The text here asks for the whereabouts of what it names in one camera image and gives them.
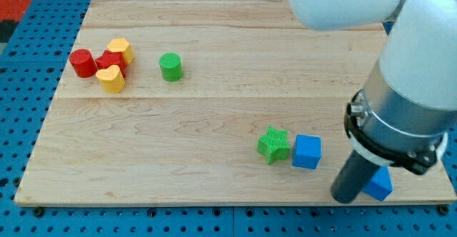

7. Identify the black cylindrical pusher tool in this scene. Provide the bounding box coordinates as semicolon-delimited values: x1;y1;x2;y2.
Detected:
330;150;380;204

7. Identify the blue cube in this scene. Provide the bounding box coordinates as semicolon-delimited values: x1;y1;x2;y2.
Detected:
292;135;321;169

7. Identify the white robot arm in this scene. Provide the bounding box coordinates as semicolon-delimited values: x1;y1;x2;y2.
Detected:
289;0;456;203

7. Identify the green star block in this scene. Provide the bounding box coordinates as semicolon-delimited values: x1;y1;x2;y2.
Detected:
257;126;290;164

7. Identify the red star block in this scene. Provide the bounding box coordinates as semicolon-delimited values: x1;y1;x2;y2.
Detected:
95;50;126;78

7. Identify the blue triangular block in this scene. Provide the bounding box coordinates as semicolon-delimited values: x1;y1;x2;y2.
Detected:
363;167;393;201

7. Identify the wooden board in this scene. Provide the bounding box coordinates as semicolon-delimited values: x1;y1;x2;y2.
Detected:
13;0;457;208

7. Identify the green cylinder block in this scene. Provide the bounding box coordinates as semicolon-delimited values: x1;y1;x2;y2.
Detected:
159;53;184;81

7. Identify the yellow heart block front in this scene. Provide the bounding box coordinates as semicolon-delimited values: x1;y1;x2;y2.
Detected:
96;65;125;94

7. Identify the yellow heart block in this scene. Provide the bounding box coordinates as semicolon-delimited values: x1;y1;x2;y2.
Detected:
107;38;134;66
96;65;125;94

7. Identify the yellow heart block back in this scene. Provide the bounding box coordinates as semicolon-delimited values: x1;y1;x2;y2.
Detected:
107;38;134;66

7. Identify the red cylinder block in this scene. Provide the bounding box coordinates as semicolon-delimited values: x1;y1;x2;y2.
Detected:
69;49;98;78

